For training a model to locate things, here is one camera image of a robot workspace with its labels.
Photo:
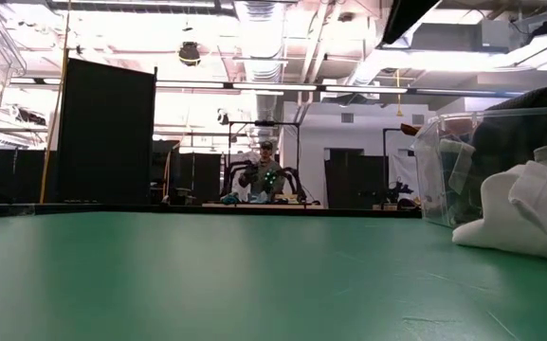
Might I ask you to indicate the black robot arm with lights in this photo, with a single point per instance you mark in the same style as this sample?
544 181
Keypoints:
297 177

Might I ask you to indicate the green table mat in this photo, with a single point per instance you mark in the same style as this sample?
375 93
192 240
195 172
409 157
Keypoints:
254 274

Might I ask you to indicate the ceiling light strip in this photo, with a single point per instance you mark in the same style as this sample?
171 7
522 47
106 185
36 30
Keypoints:
273 86

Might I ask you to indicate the orange towel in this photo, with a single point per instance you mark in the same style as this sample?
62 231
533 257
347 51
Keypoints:
410 129

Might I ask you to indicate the black ceiling dome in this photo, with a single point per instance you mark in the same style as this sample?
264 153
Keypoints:
189 53

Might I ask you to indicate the dark grey towel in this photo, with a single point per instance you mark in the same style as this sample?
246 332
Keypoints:
515 132

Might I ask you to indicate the grey plaid towel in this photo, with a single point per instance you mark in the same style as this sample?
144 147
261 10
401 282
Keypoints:
460 166

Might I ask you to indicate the person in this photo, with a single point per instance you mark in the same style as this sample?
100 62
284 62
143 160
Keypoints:
266 148

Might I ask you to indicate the white towel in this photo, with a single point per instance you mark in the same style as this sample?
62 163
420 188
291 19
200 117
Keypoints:
515 218

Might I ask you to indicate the black partition panel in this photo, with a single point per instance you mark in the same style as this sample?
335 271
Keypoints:
107 132

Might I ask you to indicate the silver ventilation duct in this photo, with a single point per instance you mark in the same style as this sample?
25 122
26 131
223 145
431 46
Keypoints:
261 61

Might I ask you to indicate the small wooden workbench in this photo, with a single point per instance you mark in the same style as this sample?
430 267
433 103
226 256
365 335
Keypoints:
278 206

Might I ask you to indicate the low black partition wall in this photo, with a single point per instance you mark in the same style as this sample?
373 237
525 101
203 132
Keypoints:
17 175
202 177

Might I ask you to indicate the dark cabinet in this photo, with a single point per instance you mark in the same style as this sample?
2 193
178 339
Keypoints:
353 180

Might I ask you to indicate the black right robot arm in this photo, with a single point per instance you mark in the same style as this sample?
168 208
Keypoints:
406 14

